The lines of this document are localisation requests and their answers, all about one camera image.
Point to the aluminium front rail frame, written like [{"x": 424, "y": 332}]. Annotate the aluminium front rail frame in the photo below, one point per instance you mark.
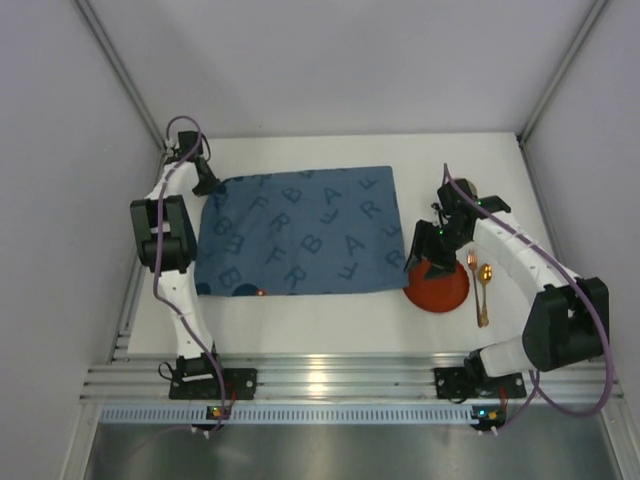
[{"x": 287, "y": 378}]

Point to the beige paper cup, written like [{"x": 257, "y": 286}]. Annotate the beige paper cup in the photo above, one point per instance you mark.
[{"x": 472, "y": 189}]

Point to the red round plastic plate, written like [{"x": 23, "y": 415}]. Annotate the red round plastic plate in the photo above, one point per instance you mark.
[{"x": 437, "y": 295}]

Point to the perforated white cable duct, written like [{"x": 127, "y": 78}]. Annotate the perforated white cable duct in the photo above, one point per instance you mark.
[{"x": 297, "y": 414}]

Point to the left aluminium corner post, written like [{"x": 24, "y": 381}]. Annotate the left aluminium corner post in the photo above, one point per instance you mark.
[{"x": 96, "y": 28}]

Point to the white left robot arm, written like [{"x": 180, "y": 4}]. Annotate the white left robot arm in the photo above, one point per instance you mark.
[{"x": 166, "y": 245}]

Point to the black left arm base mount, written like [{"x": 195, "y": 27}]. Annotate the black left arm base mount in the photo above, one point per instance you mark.
[{"x": 212, "y": 382}]

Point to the aluminium corner post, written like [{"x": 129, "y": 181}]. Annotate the aluminium corner post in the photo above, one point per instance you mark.
[
  {"x": 594, "y": 13},
  {"x": 96, "y": 28}
]

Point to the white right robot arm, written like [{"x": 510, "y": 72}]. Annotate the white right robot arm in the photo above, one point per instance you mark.
[{"x": 568, "y": 318}]

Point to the blue letter-print cloth napkin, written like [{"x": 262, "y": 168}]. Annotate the blue letter-print cloth napkin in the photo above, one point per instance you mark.
[{"x": 313, "y": 232}]

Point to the right aluminium corner post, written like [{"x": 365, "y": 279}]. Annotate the right aluminium corner post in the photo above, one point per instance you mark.
[{"x": 594, "y": 13}]

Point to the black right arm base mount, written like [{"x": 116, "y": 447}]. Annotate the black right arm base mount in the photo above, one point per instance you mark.
[{"x": 470, "y": 381}]

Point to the copper-coloured fork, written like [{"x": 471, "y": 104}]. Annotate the copper-coloured fork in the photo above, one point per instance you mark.
[{"x": 472, "y": 263}]

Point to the gold ornate spoon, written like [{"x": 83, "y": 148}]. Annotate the gold ornate spoon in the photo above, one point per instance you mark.
[{"x": 485, "y": 276}]

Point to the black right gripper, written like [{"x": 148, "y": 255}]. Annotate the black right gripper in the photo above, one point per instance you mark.
[{"x": 430, "y": 248}]

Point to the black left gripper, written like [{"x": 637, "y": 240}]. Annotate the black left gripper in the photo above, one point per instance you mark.
[{"x": 204, "y": 178}]

